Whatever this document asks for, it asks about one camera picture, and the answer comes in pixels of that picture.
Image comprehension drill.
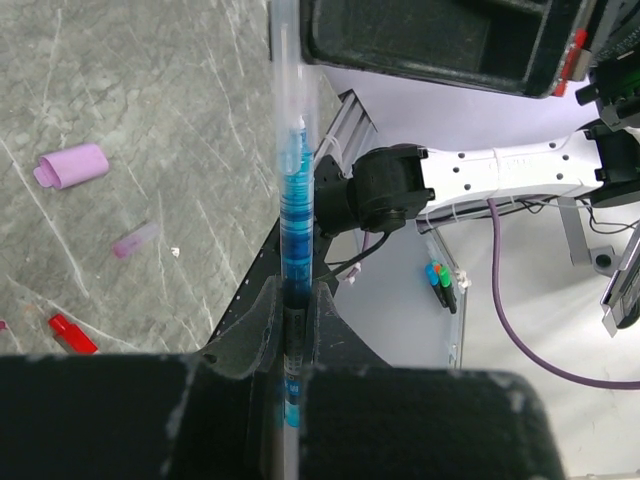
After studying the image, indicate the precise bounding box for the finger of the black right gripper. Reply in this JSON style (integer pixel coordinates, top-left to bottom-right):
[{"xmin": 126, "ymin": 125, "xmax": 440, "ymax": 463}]
[{"xmin": 305, "ymin": 1, "xmax": 580, "ymax": 98}]

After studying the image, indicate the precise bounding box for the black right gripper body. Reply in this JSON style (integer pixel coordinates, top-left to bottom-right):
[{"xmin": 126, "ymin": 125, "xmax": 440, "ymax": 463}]
[{"xmin": 554, "ymin": 1, "xmax": 639, "ymax": 135}]

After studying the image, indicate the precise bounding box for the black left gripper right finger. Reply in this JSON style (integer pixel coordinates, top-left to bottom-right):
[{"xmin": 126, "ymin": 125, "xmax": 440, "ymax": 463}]
[{"xmin": 299, "ymin": 283, "xmax": 565, "ymax": 479}]

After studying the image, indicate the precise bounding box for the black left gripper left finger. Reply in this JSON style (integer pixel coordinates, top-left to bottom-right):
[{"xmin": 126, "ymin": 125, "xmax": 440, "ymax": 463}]
[{"xmin": 1, "ymin": 277, "xmax": 282, "ymax": 479}]

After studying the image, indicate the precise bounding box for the clear pen cap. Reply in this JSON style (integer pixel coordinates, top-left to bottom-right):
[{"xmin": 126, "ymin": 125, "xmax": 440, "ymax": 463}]
[{"xmin": 268, "ymin": 1, "xmax": 318, "ymax": 175}]

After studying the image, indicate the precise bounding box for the blue pen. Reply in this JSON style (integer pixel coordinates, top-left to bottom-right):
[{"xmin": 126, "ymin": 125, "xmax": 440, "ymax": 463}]
[{"xmin": 280, "ymin": 119, "xmax": 314, "ymax": 429}]

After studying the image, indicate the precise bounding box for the purple highlighter cap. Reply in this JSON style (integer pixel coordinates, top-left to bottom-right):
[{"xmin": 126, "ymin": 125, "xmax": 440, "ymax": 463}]
[{"xmin": 33, "ymin": 144, "xmax": 110, "ymax": 190}]

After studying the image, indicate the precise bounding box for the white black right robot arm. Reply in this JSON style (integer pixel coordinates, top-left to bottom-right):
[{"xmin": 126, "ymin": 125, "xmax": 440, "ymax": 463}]
[{"xmin": 300, "ymin": 1, "xmax": 639, "ymax": 237}]

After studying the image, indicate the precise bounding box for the red pen cap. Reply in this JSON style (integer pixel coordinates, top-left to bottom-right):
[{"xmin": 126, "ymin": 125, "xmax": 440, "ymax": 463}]
[{"xmin": 47, "ymin": 314, "xmax": 98, "ymax": 355}]

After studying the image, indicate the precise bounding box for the coloured markers bundle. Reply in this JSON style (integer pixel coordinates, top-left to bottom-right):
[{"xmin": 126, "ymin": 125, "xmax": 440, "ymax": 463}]
[{"xmin": 425, "ymin": 262, "xmax": 458, "ymax": 315}]

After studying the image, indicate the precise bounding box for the small pale purple cap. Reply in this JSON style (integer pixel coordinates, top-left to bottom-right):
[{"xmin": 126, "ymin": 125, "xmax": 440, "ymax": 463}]
[{"xmin": 112, "ymin": 222, "xmax": 160, "ymax": 259}]

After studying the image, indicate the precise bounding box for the aluminium frame rail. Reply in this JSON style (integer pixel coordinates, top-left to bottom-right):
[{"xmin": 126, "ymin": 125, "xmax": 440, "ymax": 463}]
[{"xmin": 314, "ymin": 90, "xmax": 378, "ymax": 173}]

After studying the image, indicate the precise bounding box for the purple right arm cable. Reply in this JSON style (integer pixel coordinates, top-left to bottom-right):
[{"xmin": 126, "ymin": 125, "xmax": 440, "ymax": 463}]
[{"xmin": 487, "ymin": 197, "xmax": 640, "ymax": 390}]

